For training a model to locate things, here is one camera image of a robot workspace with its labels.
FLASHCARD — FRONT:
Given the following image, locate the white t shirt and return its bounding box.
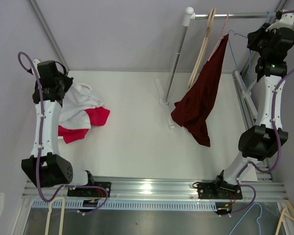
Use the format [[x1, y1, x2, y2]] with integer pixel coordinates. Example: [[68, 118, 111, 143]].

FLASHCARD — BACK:
[[59, 82, 103, 125]]

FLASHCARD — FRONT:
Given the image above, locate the blue wire hanger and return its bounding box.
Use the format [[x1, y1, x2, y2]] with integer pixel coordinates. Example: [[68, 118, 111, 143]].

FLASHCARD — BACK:
[[227, 11, 272, 91]]

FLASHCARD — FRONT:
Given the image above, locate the pink magenta t shirt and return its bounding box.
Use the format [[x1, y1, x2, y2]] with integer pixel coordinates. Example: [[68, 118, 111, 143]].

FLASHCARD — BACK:
[[58, 107, 111, 144]]

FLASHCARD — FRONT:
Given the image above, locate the beige wooden hanger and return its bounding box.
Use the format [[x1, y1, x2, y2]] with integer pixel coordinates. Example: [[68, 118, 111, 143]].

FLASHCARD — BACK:
[[189, 8, 218, 86], [187, 7, 216, 89]]

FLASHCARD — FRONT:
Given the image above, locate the dark maroon t shirt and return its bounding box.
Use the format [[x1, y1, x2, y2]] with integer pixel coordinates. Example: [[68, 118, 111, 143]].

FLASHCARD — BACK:
[[171, 34, 229, 147]]

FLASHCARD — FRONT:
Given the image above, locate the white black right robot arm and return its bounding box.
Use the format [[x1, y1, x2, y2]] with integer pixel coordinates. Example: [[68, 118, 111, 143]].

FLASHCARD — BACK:
[[213, 20, 294, 198]]

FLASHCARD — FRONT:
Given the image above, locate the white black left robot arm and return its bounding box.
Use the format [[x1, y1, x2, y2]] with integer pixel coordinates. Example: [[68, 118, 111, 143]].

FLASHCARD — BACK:
[[21, 60, 96, 196]]

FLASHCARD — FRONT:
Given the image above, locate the beige hanger floor left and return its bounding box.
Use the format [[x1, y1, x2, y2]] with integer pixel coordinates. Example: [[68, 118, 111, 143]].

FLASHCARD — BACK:
[[44, 194, 67, 235]]

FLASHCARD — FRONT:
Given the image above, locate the beige hanger floor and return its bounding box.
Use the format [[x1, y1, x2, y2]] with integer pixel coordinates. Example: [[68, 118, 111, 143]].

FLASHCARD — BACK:
[[275, 200, 294, 235], [44, 194, 67, 235]]

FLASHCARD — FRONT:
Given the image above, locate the beige hanger floor right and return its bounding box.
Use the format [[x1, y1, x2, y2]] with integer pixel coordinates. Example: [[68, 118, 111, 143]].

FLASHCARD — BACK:
[[275, 200, 294, 235]]

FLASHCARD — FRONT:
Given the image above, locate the white plastic laundry basket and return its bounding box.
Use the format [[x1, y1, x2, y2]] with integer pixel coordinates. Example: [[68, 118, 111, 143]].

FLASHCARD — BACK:
[[58, 83, 92, 140]]

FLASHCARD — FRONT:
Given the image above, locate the metal clothes rack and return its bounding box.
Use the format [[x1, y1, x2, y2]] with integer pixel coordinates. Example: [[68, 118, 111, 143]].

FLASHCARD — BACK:
[[153, 5, 294, 130]]

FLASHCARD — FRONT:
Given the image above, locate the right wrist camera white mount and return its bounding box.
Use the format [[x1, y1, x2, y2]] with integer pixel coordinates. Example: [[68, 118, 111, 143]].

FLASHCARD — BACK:
[[265, 11, 294, 32]]

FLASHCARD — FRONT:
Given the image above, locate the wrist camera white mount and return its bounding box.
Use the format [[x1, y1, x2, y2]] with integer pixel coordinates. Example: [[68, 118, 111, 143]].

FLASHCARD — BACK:
[[265, 11, 294, 32], [27, 58, 41, 75]]

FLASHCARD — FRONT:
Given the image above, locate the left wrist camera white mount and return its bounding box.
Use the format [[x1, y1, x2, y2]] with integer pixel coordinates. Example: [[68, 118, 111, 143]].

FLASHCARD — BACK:
[[27, 58, 41, 75]]

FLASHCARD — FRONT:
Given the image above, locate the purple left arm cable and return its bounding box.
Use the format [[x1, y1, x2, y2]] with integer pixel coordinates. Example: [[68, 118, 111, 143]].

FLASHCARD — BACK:
[[17, 51, 75, 203]]

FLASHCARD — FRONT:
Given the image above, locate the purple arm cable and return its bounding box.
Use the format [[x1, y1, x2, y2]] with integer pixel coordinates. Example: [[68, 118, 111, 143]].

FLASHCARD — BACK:
[[17, 51, 75, 203], [235, 9, 294, 183]]

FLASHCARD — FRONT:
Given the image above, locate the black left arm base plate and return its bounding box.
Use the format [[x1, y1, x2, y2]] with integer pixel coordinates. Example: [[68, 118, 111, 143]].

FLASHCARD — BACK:
[[67, 181, 112, 198]]

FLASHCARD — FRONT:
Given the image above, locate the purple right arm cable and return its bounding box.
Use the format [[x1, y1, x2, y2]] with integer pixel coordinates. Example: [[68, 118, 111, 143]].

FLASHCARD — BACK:
[[235, 9, 294, 183]]

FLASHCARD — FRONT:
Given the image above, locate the white slotted cable duct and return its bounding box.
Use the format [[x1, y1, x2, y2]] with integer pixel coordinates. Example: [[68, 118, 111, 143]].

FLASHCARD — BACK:
[[31, 200, 218, 212]]

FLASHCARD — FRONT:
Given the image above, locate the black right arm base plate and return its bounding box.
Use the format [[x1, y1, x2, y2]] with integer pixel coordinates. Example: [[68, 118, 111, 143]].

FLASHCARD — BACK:
[[196, 182, 243, 200]]

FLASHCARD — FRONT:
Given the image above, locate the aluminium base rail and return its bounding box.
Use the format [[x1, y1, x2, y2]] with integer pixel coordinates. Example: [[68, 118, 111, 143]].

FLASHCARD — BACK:
[[22, 177, 288, 202]]

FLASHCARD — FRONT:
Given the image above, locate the blue wire hanger floor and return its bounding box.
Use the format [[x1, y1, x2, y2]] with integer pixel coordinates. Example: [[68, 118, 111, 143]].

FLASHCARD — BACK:
[[229, 202, 263, 235]]

